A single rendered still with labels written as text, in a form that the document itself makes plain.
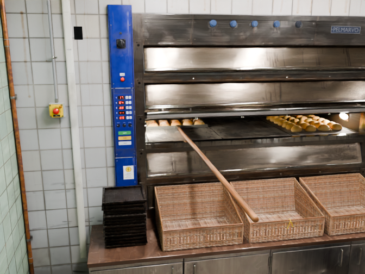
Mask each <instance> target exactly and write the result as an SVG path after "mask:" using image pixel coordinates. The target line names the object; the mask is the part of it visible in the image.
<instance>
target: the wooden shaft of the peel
mask: <svg viewBox="0 0 365 274"><path fill-rule="evenodd" d="M178 131H179V132H180V133H181V134H182V136H183V137H184V138H185V139H186V140H187V142H188V143H189V144H190V145H191V146H192V148H193V149H194V150H195V151H196V152H197V154H198V155H199V156H200V157H201V159H202V160H203V161H204V163H205V164H206V165H207V166H208V167H209V169H210V170H211V171H212V172H213V174H214V175H215V176H216V177H217V178H218V180H219V181H220V182H221V183H222V184H223V186H224V187H225V188H226V189H227V190H228V192H229V193H230V194H231V196H232V197H233V198H234V199H235V200H236V202H237V203H238V204H239V205H240V206H241V208H242V209H243V210H244V211H245V213H246V214H247V215H248V216H249V217H250V219H251V220H252V221H253V222H255V223H256V222H258V221H259V217H258V216H257V215H256V214H255V213H254V211H253V210H252V209H251V208H250V206H248V205H247V204H246V202H245V201H244V200H243V199H242V197H241V196H240V195H239V194H238V193H237V192H236V191H235V189H234V188H233V187H232V186H231V185H230V184H229V183H228V181H227V180H226V179H225V178H224V177H223V176H222V175H221V174H220V172H219V171H218V170H217V169H216V168H215V167H214V166H213V164H212V163H211V162H210V161H209V160H208V158H207V157H206V156H205V155H204V154H203V153H202V152H201V150H200V149H199V148H198V147H197V146H196V145H195V144H194V142H193V141H192V140H191V139H190V138H189V137H188V136H187V134H186V133H185V132H184V131H183V130H182V129H181V128H180V127H179V128H178Z"/></svg>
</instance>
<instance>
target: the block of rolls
mask: <svg viewBox="0 0 365 274"><path fill-rule="evenodd" d="M266 119H267V120H270V121H271V122H274V123H275V124H278V125H279V126H282V127H283V128H286V129H288V130H291V131H292V132H301V131H302V129H305V131H306V132H315V131H316V129H318V130H319V131H329V129H330V128H331V130H342V126H341V125H340V124H338V123H335V122H332V121H331V122H330V121H329V120H325V119H323V118H320V117H318V116H314V115H291V116H279V117H278V116H267V117H266Z"/></svg>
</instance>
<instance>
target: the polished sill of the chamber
mask: <svg viewBox="0 0 365 274"><path fill-rule="evenodd" d="M350 139H364V134H362V133H341V134H317V135H293V136H269V137H256V138H232V139H208V140H192V141H193V142H194V144H195V145H196V146H197V147H204V146H226V145H248V144H271V143H283V142H305V141H328V140H350ZM182 147H192V146H191V145H190V144H189V143H188V142H187V140H184V141H160V142H146V150H147V149H159V148H182Z"/></svg>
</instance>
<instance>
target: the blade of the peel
mask: <svg viewBox="0 0 365 274"><path fill-rule="evenodd" d="M203 127H207V124H206V123H205V124H194V125H181V128H203ZM153 129H176V128H175V126H155V127H147V125H146V130H153Z"/></svg>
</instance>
